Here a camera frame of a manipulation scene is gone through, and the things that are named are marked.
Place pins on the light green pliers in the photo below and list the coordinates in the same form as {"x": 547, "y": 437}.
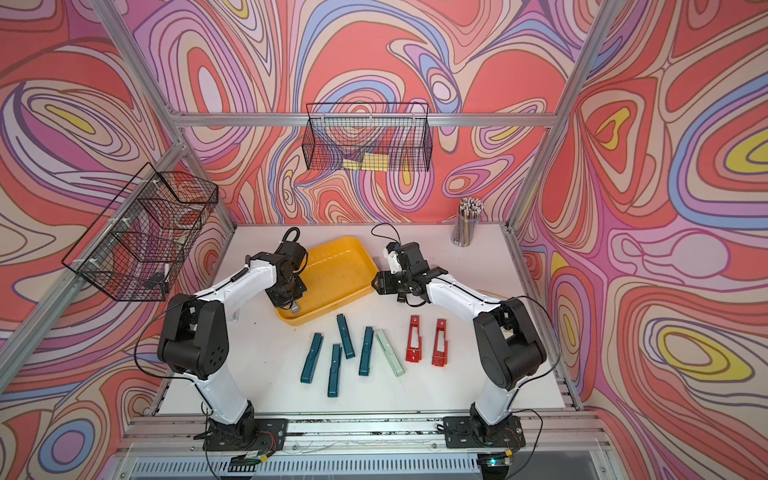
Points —
{"x": 390, "y": 354}

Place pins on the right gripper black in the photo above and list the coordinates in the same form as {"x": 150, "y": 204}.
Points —
{"x": 385, "y": 285}

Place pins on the black wire basket left wall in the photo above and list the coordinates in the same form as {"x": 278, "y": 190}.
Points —
{"x": 137, "y": 246}

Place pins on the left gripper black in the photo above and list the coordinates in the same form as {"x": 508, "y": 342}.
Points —
{"x": 280, "y": 302}

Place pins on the red pliers right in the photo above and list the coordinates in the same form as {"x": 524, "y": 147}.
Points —
{"x": 440, "y": 347}

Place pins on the yellow plastic storage tray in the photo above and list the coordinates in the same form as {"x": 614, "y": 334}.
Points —
{"x": 339, "y": 272}

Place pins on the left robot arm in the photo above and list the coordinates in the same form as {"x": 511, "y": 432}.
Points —
{"x": 194, "y": 340}

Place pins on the teal pliers right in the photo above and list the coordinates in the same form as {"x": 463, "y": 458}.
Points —
{"x": 365, "y": 360}

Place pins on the red pliers left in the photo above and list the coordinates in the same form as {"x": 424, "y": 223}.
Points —
{"x": 414, "y": 341}

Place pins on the teal pliers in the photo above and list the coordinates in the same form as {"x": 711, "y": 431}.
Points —
{"x": 311, "y": 359}
{"x": 347, "y": 345}
{"x": 365, "y": 360}
{"x": 334, "y": 371}

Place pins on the black wire basket back wall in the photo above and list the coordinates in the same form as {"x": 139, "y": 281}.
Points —
{"x": 368, "y": 136}

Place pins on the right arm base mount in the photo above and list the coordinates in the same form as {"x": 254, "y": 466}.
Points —
{"x": 464, "y": 432}

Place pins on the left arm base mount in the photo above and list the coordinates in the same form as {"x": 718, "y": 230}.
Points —
{"x": 262, "y": 435}

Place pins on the pencil holder cup with pencils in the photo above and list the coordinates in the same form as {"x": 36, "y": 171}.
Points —
{"x": 469, "y": 212}

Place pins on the teal pliers lower middle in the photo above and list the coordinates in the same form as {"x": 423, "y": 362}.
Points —
{"x": 334, "y": 371}

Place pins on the black wire basket wall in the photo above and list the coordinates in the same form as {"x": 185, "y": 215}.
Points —
{"x": 368, "y": 136}
{"x": 137, "y": 246}

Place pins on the teal pliers far left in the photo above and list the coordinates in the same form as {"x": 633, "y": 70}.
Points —
{"x": 311, "y": 359}

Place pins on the teal pliers upper middle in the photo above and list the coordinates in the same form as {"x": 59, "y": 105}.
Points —
{"x": 347, "y": 345}

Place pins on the red pliers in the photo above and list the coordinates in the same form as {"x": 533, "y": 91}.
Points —
{"x": 440, "y": 347}
{"x": 414, "y": 341}

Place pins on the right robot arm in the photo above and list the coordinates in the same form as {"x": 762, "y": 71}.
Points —
{"x": 509, "y": 346}

